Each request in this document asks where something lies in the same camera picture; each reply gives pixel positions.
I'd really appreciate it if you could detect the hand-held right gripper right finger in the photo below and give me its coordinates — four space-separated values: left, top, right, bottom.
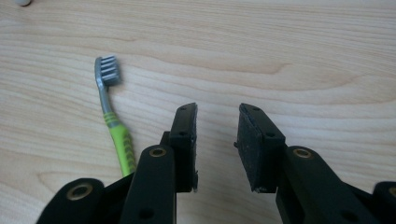
233 103 379 224

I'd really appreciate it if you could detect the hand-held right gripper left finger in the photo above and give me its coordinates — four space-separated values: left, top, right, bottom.
119 102 199 224

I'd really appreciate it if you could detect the green and grey toothbrush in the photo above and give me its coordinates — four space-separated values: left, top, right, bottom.
94 55 137 178

